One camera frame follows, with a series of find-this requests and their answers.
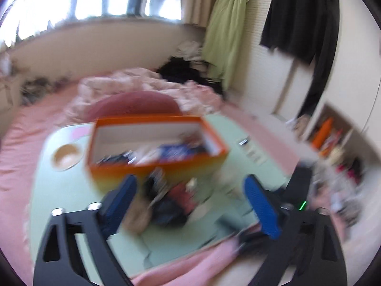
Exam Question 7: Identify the dark blue pouch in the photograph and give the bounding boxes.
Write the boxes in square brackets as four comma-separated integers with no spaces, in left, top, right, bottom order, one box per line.
[152,199,191,227]

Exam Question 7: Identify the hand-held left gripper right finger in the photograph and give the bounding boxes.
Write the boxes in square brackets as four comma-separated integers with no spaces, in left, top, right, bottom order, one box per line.
[242,174,349,286]

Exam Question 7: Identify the white clothes pile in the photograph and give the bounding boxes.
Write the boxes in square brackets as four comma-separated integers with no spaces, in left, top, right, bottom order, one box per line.
[175,40,206,61]

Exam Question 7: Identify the light green desktop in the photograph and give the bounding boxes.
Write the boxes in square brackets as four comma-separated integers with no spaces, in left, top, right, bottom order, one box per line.
[28,115,301,277]

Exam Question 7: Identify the round wooden bowl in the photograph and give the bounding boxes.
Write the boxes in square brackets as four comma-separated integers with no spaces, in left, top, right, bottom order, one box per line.
[51,143,82,172]

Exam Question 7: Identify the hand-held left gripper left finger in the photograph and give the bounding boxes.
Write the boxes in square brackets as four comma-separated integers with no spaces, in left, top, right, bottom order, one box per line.
[33,174,139,286]

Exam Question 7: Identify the dark pink cushion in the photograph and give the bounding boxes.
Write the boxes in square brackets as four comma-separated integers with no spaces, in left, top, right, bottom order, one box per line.
[88,91,183,123]

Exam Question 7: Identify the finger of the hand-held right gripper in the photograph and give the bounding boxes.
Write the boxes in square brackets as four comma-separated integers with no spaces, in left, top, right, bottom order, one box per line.
[235,232,268,254]

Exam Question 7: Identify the orange cardboard box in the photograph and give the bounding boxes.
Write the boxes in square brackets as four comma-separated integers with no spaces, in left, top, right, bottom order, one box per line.
[86,115,230,193]

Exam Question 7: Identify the blue packet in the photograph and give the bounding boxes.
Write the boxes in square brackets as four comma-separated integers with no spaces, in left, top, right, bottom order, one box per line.
[159,143,197,160]

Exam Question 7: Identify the patterned clothes pile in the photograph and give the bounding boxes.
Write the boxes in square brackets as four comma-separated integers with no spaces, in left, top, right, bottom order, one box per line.
[21,76,75,105]

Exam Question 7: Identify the pink floral blanket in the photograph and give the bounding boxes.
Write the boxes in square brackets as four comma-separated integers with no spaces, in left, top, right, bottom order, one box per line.
[67,67,227,120]

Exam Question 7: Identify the orange bottle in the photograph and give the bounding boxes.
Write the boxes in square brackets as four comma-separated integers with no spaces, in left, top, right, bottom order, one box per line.
[311,117,334,149]

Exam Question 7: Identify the black hanging garment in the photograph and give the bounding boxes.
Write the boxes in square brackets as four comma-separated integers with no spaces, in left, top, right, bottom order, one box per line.
[259,0,341,120]

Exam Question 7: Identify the black clothes pile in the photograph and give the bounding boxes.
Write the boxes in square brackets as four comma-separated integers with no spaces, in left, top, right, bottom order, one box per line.
[156,56,227,94]

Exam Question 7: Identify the light green hanging garment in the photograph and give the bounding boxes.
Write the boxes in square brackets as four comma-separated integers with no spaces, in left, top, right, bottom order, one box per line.
[202,0,256,90]

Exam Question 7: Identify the beige pouch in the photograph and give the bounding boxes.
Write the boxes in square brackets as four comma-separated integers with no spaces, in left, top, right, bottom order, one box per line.
[123,197,152,234]

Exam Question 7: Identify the pink bed sheet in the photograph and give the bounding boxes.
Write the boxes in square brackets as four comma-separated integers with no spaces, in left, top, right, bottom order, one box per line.
[0,77,298,286]

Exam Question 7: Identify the red object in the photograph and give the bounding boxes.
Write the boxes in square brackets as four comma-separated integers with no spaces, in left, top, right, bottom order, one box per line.
[170,183,194,212]

